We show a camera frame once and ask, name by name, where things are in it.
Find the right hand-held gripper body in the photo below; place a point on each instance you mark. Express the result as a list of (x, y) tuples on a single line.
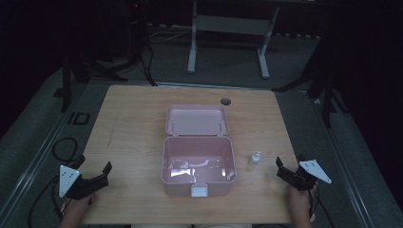
[(309, 172)]

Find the black metal stand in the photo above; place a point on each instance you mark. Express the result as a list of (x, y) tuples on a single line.
[(82, 68), (320, 82)]

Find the person's left hand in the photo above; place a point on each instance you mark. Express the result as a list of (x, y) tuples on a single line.
[(80, 204)]

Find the small white dropper bottle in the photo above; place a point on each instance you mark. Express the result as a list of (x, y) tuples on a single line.
[(254, 159)]

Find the white metal table frame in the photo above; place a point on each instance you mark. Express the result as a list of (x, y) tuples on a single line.
[(233, 25)]

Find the person's right hand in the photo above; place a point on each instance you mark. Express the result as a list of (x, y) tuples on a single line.
[(297, 199)]

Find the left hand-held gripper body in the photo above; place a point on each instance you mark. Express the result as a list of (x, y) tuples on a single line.
[(71, 182)]

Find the pink plastic box with lid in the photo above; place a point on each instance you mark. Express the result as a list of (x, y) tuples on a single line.
[(198, 158)]

